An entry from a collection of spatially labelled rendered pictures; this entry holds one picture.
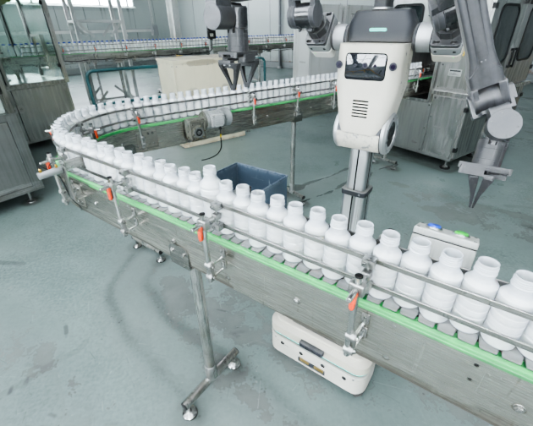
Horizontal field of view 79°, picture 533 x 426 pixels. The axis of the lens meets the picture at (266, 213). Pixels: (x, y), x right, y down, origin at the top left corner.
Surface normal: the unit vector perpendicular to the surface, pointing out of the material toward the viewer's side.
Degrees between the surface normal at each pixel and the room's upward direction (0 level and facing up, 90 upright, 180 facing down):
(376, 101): 90
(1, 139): 90
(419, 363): 90
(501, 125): 70
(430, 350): 90
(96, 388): 0
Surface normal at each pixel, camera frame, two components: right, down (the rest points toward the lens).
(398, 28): -0.58, 0.41
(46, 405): -0.01, -0.87
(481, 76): -0.28, 0.58
